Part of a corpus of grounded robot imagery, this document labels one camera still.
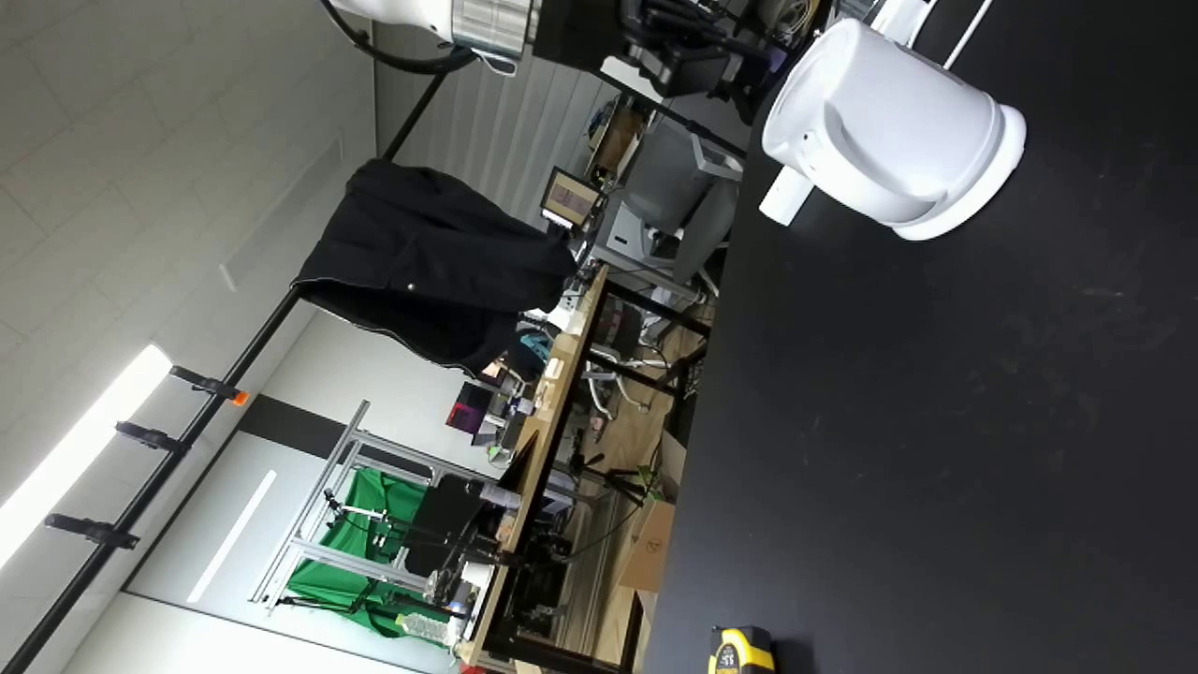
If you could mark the brown picture frame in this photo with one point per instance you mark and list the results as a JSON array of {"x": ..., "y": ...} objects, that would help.
[{"x": 572, "y": 195}]

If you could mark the cardboard box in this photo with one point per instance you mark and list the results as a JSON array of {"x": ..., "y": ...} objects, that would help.
[{"x": 646, "y": 547}]

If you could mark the yellow tape measure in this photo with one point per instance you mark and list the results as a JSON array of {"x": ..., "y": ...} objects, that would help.
[{"x": 738, "y": 654}]

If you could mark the wooden desk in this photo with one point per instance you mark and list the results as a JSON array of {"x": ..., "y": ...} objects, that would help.
[{"x": 547, "y": 413}]

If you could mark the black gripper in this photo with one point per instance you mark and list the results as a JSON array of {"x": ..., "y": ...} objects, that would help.
[{"x": 582, "y": 29}]

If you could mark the long ceiling light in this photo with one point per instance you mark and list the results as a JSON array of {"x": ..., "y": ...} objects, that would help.
[{"x": 76, "y": 453}]

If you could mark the grey equipment box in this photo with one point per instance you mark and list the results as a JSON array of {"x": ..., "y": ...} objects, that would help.
[{"x": 669, "y": 191}]

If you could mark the black metal pole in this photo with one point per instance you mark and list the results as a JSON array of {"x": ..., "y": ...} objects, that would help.
[{"x": 260, "y": 357}]

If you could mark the white kettle base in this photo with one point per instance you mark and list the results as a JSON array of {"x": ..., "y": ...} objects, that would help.
[{"x": 998, "y": 170}]

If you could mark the silver metal rack frame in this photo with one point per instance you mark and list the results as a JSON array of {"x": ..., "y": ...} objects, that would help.
[{"x": 337, "y": 453}]

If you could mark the black jacket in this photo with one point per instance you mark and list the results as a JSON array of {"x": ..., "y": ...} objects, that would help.
[{"x": 434, "y": 264}]

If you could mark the green cloth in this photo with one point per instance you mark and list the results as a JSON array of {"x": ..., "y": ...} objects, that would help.
[{"x": 376, "y": 501}]

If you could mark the black office chair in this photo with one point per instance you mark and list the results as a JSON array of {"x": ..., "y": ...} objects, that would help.
[{"x": 443, "y": 526}]

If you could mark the black pole clamp orange tip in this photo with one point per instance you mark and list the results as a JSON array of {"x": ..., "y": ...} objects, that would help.
[{"x": 208, "y": 383}]

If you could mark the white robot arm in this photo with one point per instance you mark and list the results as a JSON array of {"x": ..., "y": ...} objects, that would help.
[{"x": 418, "y": 17}]

